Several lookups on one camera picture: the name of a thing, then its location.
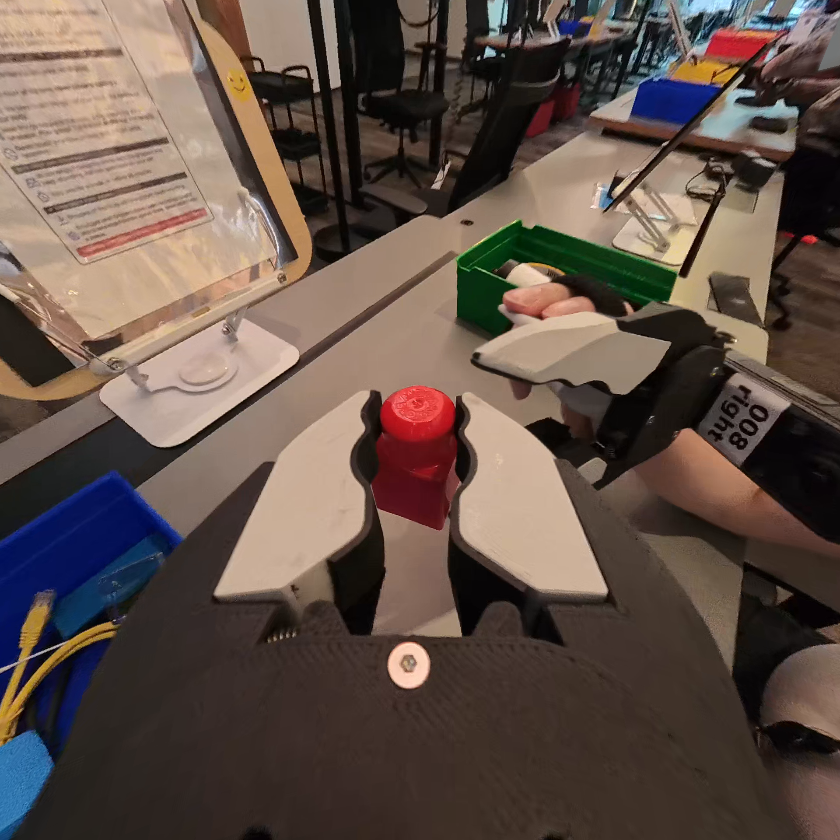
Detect instruction sheet in clear holder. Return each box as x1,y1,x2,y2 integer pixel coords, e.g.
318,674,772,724
0,0,290,375

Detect black floor lamp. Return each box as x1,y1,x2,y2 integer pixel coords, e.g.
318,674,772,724
305,0,395,263

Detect black utility cart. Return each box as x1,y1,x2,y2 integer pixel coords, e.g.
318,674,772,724
241,56,329,217

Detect yellow storage bin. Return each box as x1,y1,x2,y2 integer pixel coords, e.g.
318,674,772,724
669,58,742,86

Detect black power adapter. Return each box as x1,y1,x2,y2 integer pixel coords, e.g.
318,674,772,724
731,151,778,191

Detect wood-edged white desk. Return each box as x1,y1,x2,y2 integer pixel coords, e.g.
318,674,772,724
589,85,798,163

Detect green storage bin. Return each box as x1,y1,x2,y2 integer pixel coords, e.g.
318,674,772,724
456,220,678,337

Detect red plastic connector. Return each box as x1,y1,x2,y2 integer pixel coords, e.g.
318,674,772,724
371,386,460,531

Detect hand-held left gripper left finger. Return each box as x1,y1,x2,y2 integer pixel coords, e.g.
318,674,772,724
214,390,387,634

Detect white stand base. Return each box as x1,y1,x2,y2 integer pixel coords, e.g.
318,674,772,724
612,184,698,266
98,318,301,448

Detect light blue foam block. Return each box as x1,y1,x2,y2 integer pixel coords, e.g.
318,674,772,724
52,535,165,641
0,728,55,834

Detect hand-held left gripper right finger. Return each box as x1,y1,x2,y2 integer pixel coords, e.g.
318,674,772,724
448,392,610,634

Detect person's leg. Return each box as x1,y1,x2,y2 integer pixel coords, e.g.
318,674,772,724
755,644,840,840

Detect person's right hand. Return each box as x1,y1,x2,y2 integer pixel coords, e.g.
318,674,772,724
500,283,636,324

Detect person's right forearm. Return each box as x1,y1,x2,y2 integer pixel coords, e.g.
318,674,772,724
630,430,840,559

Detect red storage bin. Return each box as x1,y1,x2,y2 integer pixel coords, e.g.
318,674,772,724
705,29,778,63

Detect black slanted rod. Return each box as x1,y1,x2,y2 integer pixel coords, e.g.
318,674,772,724
678,176,728,278

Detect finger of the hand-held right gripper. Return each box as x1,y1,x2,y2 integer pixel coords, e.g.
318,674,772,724
471,310,673,396

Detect black tilted board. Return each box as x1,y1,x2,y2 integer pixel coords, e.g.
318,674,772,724
602,29,788,214

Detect grey desk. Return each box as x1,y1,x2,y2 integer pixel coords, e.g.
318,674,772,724
0,131,785,670

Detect yellow network cable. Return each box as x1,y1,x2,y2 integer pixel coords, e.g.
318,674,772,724
0,589,122,746

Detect black office chair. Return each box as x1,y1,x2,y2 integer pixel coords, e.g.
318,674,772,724
768,151,840,329
420,36,572,217
360,0,454,191

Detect blue storage bin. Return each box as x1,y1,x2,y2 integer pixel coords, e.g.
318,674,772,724
0,471,185,840
630,77,723,127

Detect dark rectangular desk pad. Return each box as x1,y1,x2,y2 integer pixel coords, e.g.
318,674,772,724
709,272,765,327

